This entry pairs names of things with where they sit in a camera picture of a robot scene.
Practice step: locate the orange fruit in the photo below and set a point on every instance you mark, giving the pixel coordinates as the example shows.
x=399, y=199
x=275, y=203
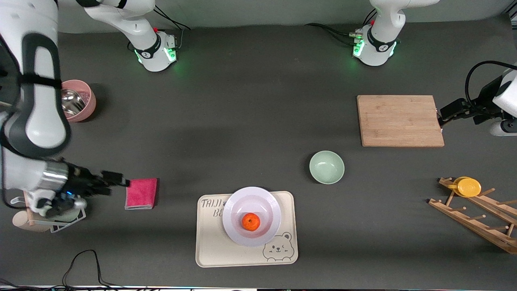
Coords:
x=251, y=222

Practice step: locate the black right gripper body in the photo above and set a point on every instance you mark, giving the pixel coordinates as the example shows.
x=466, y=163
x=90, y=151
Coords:
x=79, y=180

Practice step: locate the beige cup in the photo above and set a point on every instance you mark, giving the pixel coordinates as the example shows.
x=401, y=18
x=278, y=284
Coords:
x=22, y=224

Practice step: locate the pink folded cloth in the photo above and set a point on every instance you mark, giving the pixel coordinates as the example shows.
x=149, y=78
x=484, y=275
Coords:
x=140, y=193

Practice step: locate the wooden cutting board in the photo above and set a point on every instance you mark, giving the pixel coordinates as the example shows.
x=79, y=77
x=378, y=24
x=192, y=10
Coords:
x=398, y=121

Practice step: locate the wooden mug rack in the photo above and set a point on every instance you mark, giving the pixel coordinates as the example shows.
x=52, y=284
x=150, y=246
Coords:
x=476, y=230

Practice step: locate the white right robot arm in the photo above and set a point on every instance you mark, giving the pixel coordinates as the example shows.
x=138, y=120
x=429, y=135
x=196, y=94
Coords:
x=36, y=121

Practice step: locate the yellow mug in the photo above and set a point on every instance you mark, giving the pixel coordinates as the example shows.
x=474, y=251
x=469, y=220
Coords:
x=468, y=187

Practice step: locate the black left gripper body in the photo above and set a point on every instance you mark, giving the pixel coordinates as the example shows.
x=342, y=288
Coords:
x=481, y=106

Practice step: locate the metal scoop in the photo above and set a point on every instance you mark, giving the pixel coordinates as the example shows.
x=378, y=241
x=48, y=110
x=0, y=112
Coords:
x=72, y=103

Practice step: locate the white round plate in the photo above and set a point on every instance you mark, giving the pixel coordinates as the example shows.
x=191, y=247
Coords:
x=242, y=202

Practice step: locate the beige bear print tray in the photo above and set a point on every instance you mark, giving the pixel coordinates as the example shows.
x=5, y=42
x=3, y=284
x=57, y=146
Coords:
x=210, y=246

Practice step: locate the pink bowl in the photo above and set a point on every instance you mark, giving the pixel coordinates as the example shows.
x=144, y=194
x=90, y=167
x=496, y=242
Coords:
x=89, y=107

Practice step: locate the pale green bowl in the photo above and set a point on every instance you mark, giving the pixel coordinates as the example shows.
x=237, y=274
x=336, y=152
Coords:
x=326, y=167

